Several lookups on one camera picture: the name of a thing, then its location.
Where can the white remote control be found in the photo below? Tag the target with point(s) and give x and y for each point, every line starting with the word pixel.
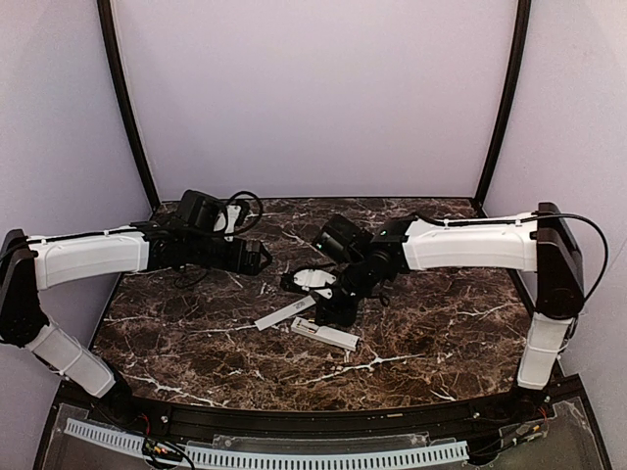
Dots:
pixel 325 334

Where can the left black frame post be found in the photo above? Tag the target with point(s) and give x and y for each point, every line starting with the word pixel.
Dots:
pixel 113 54

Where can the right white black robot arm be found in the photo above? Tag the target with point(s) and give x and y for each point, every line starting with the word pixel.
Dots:
pixel 539 241

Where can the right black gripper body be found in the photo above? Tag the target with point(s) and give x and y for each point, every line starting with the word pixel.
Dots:
pixel 336 310

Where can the right black frame post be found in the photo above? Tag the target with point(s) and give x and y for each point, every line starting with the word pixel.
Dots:
pixel 514 63

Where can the white battery cover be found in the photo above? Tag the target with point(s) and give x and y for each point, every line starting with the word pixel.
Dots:
pixel 284 313

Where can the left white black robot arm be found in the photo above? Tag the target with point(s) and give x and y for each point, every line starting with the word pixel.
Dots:
pixel 203 231

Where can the black front rail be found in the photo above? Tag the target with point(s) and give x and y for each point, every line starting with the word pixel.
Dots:
pixel 473 419

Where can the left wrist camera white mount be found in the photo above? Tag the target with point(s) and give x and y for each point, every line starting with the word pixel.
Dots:
pixel 226 223

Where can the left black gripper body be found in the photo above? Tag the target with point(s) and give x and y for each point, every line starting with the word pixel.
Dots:
pixel 253 257

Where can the white slotted cable duct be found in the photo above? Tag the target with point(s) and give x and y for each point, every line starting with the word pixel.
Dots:
pixel 410 451

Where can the black frame post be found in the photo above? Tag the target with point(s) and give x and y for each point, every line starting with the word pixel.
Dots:
pixel 113 54
pixel 514 63

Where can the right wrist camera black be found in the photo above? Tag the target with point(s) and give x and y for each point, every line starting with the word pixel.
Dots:
pixel 308 280

